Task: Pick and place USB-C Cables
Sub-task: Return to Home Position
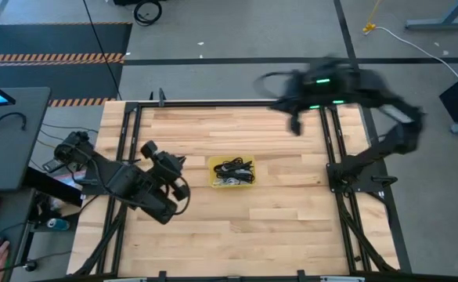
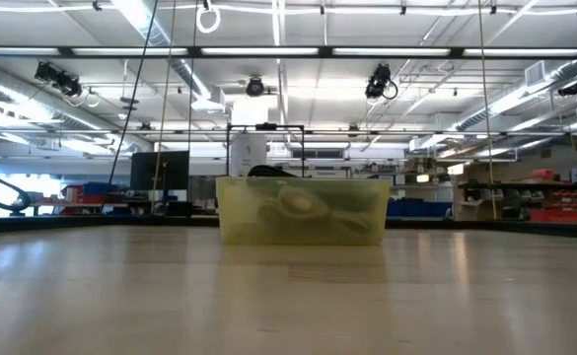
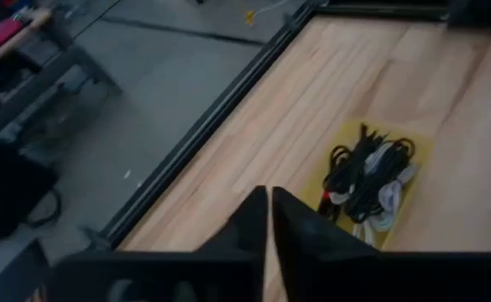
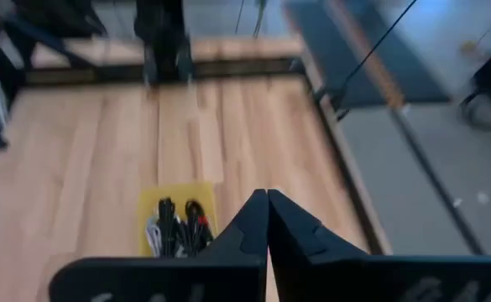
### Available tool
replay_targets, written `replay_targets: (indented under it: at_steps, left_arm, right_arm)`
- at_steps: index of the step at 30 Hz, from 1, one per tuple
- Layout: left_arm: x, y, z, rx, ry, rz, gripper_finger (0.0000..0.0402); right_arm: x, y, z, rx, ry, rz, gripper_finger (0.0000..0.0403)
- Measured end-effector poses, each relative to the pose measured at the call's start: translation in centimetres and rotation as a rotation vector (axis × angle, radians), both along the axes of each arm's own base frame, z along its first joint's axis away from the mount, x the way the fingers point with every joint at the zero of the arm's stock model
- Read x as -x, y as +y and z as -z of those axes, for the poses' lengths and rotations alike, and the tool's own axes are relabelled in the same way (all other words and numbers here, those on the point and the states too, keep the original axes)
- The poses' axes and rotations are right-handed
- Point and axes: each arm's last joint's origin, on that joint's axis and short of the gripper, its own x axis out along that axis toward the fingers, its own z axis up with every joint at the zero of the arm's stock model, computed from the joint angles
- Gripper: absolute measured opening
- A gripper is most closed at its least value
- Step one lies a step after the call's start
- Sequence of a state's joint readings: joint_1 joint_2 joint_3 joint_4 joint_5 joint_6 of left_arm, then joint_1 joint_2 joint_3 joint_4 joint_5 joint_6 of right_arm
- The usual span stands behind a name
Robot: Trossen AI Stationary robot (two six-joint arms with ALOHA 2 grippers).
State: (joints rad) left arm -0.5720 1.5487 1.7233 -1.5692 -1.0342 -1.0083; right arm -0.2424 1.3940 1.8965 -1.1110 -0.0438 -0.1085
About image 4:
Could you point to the yellow plastic tray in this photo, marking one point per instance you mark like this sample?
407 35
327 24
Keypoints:
173 189

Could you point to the hazard-striped floor mat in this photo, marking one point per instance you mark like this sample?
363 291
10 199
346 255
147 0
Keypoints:
413 63

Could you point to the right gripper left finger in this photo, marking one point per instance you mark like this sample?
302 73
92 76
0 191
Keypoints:
165 281

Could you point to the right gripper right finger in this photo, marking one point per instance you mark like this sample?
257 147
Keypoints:
354 281

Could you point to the black table clamp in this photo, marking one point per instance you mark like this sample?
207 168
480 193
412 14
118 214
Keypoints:
329 98

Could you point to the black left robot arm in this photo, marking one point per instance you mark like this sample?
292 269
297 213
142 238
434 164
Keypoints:
163 42

